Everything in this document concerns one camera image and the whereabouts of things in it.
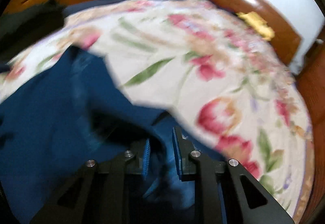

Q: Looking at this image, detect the floral bed blanket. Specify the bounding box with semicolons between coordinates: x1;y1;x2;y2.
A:
1;0;314;222

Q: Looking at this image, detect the navy blue suit jacket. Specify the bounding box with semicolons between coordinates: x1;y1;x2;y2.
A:
0;45;226;224

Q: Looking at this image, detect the wooden bed headboard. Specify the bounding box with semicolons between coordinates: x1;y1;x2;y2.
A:
211;0;302;65

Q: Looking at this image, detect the yellow plush toy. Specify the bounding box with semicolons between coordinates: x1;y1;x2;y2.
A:
236;12;275;41

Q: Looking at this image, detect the wooden louvered wardrobe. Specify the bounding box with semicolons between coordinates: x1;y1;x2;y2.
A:
297;48;324;223

